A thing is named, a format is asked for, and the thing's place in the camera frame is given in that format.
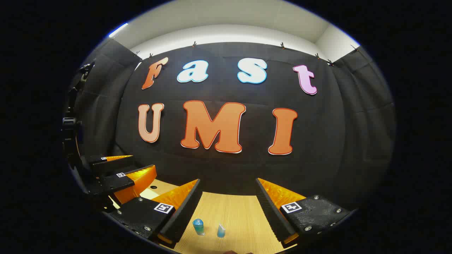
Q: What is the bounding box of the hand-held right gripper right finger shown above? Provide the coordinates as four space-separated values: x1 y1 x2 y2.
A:
255 178 353 247

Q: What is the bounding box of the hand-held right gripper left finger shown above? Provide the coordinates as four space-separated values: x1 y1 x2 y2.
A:
109 179 204 249

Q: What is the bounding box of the black backdrop cloth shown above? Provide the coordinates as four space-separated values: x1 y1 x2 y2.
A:
69 38 396 212

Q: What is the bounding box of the ceiling light strip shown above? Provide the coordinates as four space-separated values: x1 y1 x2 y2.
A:
108 23 129 38

